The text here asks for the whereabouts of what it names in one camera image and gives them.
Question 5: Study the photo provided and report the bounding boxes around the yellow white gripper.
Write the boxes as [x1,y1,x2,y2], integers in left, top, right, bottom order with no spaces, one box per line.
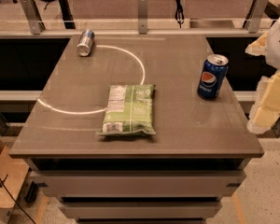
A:
[246,70,280,134]

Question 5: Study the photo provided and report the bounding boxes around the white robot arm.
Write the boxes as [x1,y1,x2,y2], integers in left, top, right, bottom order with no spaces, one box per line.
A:
[245,18,280,134]

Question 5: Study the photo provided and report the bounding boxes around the blue pepsi can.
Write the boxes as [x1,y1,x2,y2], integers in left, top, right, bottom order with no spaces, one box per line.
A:
[197,54,229,99]

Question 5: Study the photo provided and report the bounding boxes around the silver can lying down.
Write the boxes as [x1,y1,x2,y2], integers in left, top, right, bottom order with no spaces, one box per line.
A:
[77,29,95,57]

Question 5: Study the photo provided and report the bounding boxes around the grey drawer cabinet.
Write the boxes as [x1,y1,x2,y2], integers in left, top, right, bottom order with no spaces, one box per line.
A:
[10,35,263,224]

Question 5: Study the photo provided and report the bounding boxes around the green chip bag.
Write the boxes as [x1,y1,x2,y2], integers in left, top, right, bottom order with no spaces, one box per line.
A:
[98,85,156,136]

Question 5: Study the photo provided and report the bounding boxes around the cardboard box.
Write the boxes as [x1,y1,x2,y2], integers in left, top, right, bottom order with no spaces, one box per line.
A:
[0,140,29,224]

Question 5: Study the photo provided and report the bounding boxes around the right metal bracket post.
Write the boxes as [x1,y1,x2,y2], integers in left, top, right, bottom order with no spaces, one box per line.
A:
[247,0,269,33]

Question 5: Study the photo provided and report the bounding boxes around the metal bracket post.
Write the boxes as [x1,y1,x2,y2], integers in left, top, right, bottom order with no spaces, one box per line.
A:
[138,0,147,35]
[247,0,269,33]
[20,0,45,35]

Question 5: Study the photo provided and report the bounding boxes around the hanging black cable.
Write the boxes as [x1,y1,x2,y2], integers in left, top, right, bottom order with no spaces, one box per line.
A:
[173,0,186,29]

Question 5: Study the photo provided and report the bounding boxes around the middle metal bracket post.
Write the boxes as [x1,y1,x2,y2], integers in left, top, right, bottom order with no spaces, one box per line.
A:
[138,0,147,35]

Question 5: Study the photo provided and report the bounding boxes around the left metal bracket post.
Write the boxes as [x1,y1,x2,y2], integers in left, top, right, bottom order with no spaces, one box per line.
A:
[20,0,45,35]

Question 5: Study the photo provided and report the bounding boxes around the black cable on floor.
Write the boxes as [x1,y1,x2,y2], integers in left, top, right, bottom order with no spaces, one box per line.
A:
[0,162,37,224]

